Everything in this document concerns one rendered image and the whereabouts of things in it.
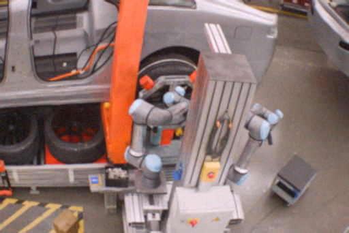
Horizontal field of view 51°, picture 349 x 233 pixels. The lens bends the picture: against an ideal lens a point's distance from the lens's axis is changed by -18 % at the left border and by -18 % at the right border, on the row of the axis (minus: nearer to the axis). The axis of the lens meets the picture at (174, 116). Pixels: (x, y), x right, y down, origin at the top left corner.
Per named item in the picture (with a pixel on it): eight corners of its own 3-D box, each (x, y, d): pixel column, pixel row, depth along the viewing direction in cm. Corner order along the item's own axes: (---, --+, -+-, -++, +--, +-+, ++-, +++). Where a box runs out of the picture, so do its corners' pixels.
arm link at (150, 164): (154, 181, 299) (156, 169, 290) (138, 172, 303) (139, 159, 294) (163, 171, 307) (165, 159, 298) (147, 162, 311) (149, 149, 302)
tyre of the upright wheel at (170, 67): (112, 95, 388) (169, 118, 425) (115, 112, 371) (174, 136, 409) (157, 41, 359) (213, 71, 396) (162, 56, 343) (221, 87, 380)
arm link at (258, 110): (230, 122, 286) (252, 113, 329) (243, 130, 282) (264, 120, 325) (237, 106, 282) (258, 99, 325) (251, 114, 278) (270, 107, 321)
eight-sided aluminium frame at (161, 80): (195, 122, 400) (206, 74, 363) (197, 127, 395) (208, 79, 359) (135, 126, 385) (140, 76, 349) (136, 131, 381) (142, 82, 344)
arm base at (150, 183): (161, 189, 307) (163, 180, 300) (140, 189, 304) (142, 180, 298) (159, 173, 318) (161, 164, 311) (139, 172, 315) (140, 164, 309)
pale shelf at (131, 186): (136, 174, 365) (136, 172, 363) (140, 190, 353) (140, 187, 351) (88, 176, 354) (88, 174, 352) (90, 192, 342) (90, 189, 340)
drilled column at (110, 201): (114, 206, 385) (114, 178, 357) (116, 214, 378) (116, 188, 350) (104, 206, 383) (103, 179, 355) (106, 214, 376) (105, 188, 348)
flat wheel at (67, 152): (93, 111, 436) (93, 93, 421) (119, 157, 397) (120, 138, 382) (38, 127, 406) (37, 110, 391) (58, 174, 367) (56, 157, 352)
